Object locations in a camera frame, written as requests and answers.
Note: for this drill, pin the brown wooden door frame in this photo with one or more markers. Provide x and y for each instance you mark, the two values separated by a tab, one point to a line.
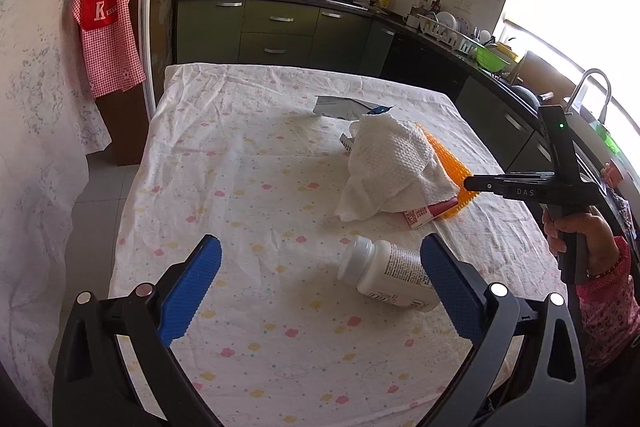
125	127

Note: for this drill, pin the orange plastic mesh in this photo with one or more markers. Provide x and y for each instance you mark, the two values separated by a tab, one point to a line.
447	157

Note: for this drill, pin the brown sauce bottle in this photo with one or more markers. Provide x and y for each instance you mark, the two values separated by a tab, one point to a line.
420	6
436	6

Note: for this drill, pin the white dish rack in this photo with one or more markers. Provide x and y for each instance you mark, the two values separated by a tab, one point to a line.
447	38

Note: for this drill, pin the green colander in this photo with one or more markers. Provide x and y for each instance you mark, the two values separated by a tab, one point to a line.
492	59

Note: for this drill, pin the steel faucet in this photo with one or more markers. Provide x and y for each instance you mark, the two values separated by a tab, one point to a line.
592	74

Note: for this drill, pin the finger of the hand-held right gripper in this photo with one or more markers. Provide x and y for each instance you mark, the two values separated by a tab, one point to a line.
482	184

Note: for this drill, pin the person's right hand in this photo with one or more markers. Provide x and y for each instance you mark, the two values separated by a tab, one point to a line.
602	239

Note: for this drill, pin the red and white carton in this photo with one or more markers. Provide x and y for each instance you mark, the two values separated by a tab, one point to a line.
430	211

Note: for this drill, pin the red checked apron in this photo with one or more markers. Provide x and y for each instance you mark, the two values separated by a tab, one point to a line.
107	42

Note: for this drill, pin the white cloth towel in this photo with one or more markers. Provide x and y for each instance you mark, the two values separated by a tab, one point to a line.
395	162

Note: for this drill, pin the wooden cutting board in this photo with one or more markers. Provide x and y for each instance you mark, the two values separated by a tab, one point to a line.
547	74

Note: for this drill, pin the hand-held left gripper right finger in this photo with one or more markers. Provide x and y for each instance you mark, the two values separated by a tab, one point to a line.
452	292

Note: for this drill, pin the white wall socket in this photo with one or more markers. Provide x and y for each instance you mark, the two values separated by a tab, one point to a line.
465	5

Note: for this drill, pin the yellow basket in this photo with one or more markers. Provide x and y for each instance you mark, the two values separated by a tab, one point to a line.
506	51

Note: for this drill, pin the blue and white foil wrapper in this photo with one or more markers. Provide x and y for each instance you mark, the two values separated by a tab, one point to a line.
335	107

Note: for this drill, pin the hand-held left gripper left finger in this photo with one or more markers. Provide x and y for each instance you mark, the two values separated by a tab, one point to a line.
192	292

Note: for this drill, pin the white patterned wall sheet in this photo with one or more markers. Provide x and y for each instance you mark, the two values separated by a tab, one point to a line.
35	132

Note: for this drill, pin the person's right forearm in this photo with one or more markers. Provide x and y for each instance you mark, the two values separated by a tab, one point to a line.
615	307

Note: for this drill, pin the white pill bottle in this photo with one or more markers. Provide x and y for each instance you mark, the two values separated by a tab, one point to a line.
385	269

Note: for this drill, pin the green base cabinets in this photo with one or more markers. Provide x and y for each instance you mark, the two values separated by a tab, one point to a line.
280	27

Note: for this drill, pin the black frying pan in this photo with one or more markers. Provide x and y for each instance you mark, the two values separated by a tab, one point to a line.
527	96

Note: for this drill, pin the white dishes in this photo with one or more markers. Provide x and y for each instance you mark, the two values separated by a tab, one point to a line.
452	21

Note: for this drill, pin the red box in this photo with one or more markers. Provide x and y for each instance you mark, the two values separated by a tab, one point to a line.
614	174

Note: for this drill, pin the small striped packet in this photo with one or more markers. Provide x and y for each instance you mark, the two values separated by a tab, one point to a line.
347	144

